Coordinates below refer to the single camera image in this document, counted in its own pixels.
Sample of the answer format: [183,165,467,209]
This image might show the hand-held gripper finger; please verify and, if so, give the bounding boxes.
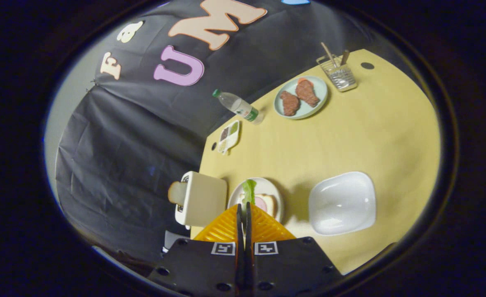
[146,203,243,297]
[245,202,344,297]

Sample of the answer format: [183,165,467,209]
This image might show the green lettuce leaf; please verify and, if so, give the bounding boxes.
[242,179,257,207]

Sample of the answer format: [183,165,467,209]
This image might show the white bread slice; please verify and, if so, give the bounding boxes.
[168,181,188,205]

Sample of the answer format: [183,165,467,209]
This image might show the bread slice under ham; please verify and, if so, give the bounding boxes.
[239,193,277,218]

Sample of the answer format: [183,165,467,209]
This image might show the white toaster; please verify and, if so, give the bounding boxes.
[175,171,228,228]

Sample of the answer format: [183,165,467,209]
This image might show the round white plate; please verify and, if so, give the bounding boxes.
[227,177,285,225]

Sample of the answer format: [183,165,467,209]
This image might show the white divided seasoning tray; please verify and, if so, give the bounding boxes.
[217,120,241,155]

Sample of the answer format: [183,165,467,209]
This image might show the white square dish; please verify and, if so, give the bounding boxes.
[308,171,377,236]

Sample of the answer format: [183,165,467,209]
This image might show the clear plastic water bottle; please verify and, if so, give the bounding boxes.
[212,89,265,125]

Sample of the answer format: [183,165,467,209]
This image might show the brown meat piece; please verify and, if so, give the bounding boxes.
[279,91,300,117]

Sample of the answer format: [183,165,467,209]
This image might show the black backdrop cloth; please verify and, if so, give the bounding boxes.
[55,0,392,264]

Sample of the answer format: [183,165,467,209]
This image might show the reddish meat piece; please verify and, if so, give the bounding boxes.
[295,78,321,108]

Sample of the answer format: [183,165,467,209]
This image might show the pale green plate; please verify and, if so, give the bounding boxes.
[274,75,328,120]

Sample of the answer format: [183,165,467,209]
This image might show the clear utensil holder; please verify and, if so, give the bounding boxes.
[316,54,358,92]

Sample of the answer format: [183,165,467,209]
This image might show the wooden chopstick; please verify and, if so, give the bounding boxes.
[321,42,337,66]

